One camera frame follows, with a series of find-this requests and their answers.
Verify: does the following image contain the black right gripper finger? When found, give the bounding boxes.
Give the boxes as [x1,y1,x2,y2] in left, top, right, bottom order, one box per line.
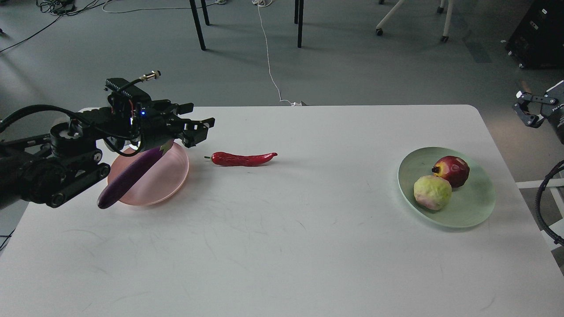
[513,91,558,128]

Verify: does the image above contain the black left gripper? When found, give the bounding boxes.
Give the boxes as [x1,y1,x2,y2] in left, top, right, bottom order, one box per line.
[104,70,215,152]

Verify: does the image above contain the purple eggplant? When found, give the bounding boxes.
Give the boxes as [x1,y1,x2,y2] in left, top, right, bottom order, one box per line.
[97,140,174,209]

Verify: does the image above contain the red pomegranate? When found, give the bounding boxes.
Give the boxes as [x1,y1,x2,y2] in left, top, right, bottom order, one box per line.
[431,156,471,188]

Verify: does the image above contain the green yellow guava fruit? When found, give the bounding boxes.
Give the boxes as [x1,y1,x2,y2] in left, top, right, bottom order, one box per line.
[413,175,453,210]

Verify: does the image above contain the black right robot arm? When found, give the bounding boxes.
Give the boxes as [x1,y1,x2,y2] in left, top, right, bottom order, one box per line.
[513,81,564,247]

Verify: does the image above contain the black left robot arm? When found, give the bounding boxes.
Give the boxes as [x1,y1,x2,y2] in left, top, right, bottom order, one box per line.
[1,71,215,208]

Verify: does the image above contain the red chili pepper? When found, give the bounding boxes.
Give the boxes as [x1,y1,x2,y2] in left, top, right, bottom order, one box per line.
[204,152,278,167]

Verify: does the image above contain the pink plastic plate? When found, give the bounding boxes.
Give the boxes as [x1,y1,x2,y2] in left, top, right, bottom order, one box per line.
[119,143,190,206]

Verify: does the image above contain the black equipment case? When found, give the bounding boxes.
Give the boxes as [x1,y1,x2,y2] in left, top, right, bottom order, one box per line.
[505,0,564,70]

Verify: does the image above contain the light green plastic plate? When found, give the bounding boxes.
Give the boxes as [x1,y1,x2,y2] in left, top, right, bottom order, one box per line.
[397,147,496,229]

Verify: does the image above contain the black table legs left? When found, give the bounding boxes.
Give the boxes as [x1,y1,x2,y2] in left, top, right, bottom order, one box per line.
[189,0,210,52]

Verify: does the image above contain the black table legs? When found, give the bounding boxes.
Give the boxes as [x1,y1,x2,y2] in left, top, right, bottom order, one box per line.
[189,0,210,52]
[293,0,304,48]

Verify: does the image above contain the black table legs middle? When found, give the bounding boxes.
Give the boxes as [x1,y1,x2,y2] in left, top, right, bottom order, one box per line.
[293,0,304,48]

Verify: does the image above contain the white office chair base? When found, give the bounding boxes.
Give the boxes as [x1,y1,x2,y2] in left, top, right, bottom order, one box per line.
[375,0,456,43]

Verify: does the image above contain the white floor cable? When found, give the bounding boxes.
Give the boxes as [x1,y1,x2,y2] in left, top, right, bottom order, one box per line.
[251,0,304,107]

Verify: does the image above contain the black cable bundle on floor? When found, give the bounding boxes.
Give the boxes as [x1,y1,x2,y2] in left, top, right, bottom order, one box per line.
[35,0,106,15]

